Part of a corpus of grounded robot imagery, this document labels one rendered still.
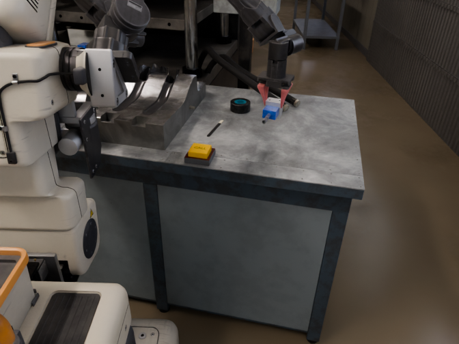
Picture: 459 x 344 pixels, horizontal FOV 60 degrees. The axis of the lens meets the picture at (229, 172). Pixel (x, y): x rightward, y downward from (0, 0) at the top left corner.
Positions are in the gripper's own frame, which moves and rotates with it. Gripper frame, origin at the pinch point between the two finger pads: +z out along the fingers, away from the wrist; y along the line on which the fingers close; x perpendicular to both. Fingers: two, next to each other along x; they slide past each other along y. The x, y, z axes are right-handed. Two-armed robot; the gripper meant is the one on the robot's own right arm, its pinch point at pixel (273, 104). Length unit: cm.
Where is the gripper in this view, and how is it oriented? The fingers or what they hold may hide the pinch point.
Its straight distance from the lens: 128.1
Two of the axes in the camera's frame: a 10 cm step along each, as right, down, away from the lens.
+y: -9.3, -2.1, 2.9
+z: -0.2, 8.4, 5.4
